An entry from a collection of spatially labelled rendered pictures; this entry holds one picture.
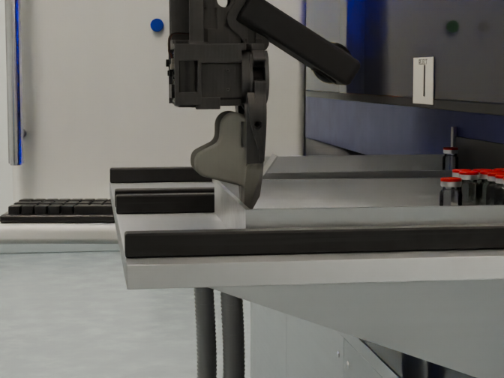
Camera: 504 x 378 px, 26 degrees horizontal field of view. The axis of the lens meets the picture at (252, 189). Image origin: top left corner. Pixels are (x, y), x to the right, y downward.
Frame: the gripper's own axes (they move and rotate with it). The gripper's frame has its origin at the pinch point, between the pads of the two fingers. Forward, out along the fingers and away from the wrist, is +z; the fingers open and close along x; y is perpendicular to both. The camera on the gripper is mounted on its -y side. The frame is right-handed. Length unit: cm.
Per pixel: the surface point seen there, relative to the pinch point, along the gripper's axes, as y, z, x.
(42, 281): 39, 92, -452
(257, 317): -28, 52, -181
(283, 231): -1.3, 1.6, 8.1
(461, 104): -28.4, -7.6, -26.3
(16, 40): 26, -17, -86
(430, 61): -28.3, -12.7, -37.6
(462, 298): -18.6, 9.0, 2.6
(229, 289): 2.5, 7.5, 2.6
